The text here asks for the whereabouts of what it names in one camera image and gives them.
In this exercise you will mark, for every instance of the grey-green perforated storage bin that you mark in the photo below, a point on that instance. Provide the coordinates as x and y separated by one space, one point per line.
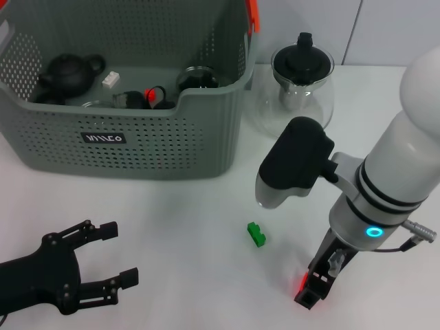
137 151

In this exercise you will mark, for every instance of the white plate brick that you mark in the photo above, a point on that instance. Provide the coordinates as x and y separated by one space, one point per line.
111 80

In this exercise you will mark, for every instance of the black teapot lid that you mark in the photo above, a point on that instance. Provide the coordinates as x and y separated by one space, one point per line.
302 63

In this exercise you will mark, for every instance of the dark green studded brick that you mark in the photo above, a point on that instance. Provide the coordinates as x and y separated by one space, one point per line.
256 234

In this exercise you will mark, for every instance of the clear glass teapot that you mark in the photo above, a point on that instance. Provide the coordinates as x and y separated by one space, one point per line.
271 110

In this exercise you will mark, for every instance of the black clay teapot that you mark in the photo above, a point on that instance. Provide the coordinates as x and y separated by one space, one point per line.
68 74

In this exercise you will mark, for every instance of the steel tea strainer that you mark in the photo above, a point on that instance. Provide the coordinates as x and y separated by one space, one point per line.
292 98

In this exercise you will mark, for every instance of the red slope brick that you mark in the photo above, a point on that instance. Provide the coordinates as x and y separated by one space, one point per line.
302 283

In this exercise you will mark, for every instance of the small red brick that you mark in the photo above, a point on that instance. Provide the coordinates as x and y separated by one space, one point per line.
150 93

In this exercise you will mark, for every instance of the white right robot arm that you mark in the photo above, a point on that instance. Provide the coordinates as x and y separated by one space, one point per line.
395 172

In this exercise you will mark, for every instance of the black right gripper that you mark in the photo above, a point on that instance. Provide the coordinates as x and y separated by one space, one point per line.
330 254

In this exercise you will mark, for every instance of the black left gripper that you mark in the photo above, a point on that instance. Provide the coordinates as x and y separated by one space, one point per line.
38 275

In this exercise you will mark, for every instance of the grey right wrist camera housing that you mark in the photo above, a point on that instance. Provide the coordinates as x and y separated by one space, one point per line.
292 154

